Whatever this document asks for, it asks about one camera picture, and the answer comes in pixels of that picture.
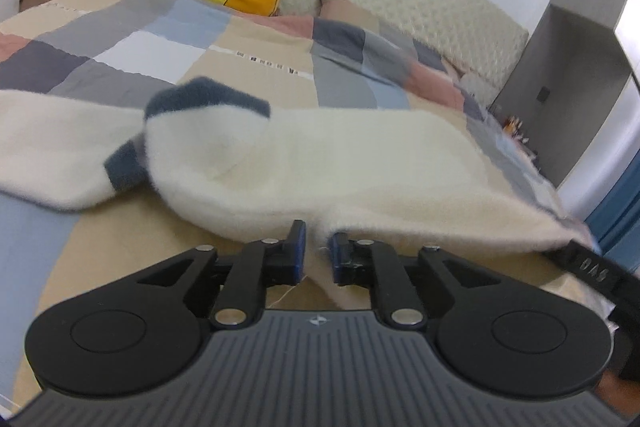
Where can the grey wardrobe shelf unit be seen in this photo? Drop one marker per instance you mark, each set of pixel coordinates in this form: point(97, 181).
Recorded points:
point(575, 57)

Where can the blue curtain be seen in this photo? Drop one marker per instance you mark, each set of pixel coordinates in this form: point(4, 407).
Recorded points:
point(617, 222)

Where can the checked bed pillow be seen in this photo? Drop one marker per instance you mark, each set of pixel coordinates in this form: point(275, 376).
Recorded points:
point(345, 9)

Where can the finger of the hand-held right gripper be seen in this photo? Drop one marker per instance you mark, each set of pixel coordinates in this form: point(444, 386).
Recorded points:
point(562, 253)

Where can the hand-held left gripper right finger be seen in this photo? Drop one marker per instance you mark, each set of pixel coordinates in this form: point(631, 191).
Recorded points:
point(338, 257)

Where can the dark wall switch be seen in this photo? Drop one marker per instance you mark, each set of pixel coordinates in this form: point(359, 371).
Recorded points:
point(543, 94)

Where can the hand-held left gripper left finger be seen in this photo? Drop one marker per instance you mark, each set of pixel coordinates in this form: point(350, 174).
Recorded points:
point(299, 252)

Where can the patchwork checked quilt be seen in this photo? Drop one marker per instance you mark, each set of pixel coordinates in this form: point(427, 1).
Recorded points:
point(165, 47)

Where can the cream sweater with blue stripes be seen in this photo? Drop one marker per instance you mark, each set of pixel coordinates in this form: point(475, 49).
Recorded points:
point(310, 157)

